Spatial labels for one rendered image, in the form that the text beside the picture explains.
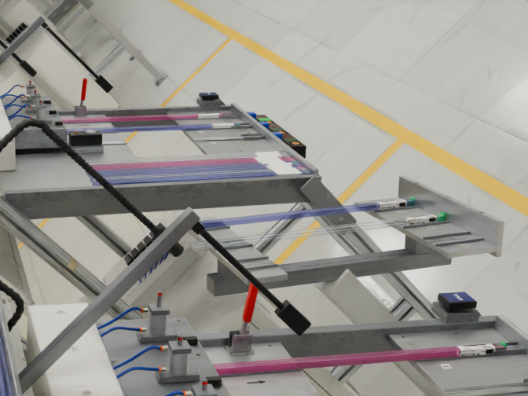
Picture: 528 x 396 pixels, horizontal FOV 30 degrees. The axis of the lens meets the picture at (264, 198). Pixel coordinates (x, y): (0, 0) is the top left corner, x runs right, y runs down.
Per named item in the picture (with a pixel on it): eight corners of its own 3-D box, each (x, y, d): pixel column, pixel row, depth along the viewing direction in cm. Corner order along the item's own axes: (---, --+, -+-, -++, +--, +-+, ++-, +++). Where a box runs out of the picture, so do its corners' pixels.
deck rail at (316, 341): (488, 349, 163) (494, 314, 161) (494, 354, 161) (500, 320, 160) (53, 381, 139) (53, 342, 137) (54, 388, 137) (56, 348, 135)
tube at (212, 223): (411, 203, 197) (411, 196, 197) (415, 205, 196) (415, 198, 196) (169, 229, 178) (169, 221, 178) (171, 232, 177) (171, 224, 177)
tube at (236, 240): (441, 218, 188) (441, 213, 187) (445, 221, 186) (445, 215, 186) (188, 247, 169) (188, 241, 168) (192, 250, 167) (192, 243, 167)
